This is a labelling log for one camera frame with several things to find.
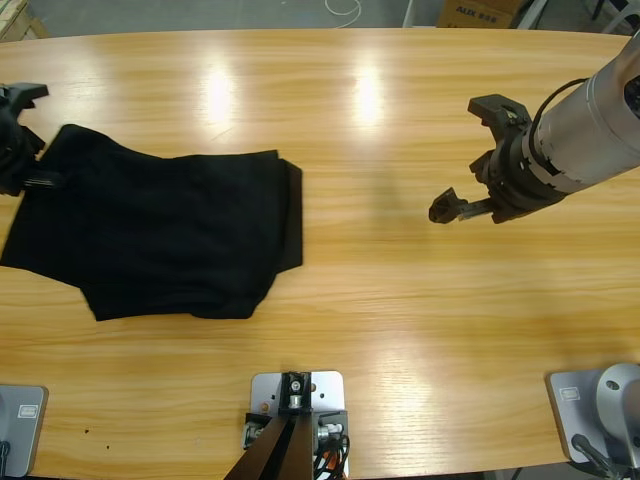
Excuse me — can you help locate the orange and black cable bundle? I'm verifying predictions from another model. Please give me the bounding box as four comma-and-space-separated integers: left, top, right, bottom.
310, 433, 352, 480

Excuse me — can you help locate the silver metal clamp fitting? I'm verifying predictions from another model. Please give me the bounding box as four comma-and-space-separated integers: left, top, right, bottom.
316, 421, 348, 447
241, 411, 269, 449

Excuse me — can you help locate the dark camera post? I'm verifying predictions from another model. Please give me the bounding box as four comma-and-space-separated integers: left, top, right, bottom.
223, 370, 321, 480

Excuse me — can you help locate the white mount block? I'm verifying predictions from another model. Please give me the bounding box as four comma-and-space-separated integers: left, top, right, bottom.
249, 370, 349, 451

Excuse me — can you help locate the white cable loop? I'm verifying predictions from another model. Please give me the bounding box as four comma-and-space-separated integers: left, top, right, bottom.
324, 0, 363, 22

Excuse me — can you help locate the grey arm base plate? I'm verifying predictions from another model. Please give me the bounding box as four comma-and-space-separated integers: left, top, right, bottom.
545, 363, 640, 467
0, 384, 50, 478

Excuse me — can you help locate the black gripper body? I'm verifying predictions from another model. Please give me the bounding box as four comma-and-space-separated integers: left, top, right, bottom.
480, 126, 567, 225
0, 106, 46, 197

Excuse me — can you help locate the black T-shirt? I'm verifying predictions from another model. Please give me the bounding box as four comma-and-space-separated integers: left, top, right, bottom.
0, 123, 305, 323

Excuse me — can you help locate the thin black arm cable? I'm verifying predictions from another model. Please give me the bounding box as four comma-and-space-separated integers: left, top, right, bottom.
531, 76, 590, 129

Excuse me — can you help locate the cardboard box with AUX print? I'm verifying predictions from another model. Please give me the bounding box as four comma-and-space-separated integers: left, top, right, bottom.
436, 0, 517, 29

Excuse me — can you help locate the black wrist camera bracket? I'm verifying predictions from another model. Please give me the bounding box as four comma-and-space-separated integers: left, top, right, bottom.
467, 93, 533, 146
0, 82, 50, 115

